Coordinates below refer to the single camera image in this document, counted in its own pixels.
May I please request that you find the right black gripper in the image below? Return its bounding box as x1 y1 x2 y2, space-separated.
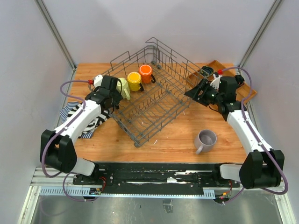
185 78 223 107

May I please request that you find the cream ceramic mug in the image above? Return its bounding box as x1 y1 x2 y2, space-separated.
116 77 130 100

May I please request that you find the yellow enamel mug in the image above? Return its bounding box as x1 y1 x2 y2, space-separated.
127 72 144 92

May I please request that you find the orange ceramic mug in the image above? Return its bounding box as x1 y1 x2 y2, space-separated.
139 64 156 84

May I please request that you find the lilac ceramic mug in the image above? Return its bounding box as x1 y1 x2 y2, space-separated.
194 129 217 154

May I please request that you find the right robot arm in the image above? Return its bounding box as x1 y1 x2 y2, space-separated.
185 75 285 189

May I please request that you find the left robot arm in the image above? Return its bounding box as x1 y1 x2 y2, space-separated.
40 75 123 185

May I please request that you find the black white striped cloth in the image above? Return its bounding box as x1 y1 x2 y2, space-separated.
80 110 110 139

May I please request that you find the wooden compartment tray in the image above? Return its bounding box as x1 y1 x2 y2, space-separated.
186 60 257 103

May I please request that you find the blue white striped cloth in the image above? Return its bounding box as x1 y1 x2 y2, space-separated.
59 101 96 139

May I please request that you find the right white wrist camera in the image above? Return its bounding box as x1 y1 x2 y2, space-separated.
210 72 222 90

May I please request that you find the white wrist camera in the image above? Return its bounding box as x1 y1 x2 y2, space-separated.
210 72 222 90
93 74 103 87

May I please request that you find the black cable bundle far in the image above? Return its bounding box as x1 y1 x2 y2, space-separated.
199 66 215 78

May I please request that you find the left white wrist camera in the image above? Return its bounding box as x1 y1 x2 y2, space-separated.
93 74 103 87

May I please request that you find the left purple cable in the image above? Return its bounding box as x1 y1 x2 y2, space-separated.
40 79 103 202

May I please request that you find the purple cable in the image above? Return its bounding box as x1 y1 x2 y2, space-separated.
217 67 289 206
40 79 103 202

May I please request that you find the grey wire dish rack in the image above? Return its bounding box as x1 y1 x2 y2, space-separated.
102 37 205 147

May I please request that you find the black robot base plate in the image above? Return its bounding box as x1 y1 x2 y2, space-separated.
73 162 240 193

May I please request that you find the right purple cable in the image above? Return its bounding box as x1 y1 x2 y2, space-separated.
217 67 289 206

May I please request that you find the slotted cable duct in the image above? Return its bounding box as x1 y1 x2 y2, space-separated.
40 187 216 199

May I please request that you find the right aluminium frame post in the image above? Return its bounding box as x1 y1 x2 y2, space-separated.
238 0 284 67

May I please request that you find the aluminium frame post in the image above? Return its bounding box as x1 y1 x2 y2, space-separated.
238 0 284 67
34 0 77 70

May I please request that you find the left aluminium frame post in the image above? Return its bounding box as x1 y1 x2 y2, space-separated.
34 0 77 70

